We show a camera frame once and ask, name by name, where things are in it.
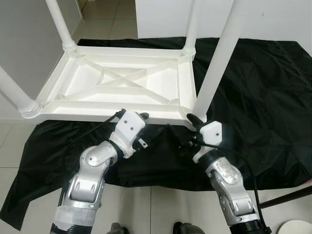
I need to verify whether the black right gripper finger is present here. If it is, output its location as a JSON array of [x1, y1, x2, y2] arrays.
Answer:
[[187, 114, 208, 130], [166, 124, 183, 147]]

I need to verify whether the white tapered plastic table leg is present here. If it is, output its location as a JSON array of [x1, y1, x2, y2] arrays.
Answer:
[[45, 0, 78, 53], [182, 0, 201, 57], [193, 0, 247, 122], [0, 66, 42, 119]]

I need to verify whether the white plastic children table top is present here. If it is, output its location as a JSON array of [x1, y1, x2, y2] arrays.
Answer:
[[22, 45, 198, 130]]

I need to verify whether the black cloth table cover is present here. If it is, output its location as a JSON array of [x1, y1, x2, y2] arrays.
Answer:
[[7, 38, 312, 231]]

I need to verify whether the dark robot right foot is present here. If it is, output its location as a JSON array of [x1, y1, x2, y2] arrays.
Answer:
[[173, 222, 205, 234]]

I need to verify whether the grey robot left foot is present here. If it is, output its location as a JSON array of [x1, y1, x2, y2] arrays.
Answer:
[[106, 223, 130, 234]]

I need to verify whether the black metal table leg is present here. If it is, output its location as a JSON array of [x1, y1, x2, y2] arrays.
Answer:
[[260, 186, 312, 209]]

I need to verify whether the white round object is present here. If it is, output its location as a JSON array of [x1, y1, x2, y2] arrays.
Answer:
[[279, 218, 312, 234]]

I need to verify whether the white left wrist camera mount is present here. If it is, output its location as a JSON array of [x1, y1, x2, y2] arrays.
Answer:
[[108, 110, 149, 159]]

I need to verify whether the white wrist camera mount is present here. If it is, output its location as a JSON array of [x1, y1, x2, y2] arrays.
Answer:
[[193, 121, 223, 164], [108, 110, 149, 159]]

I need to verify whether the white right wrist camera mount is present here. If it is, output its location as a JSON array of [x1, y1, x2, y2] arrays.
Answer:
[[193, 121, 223, 164]]

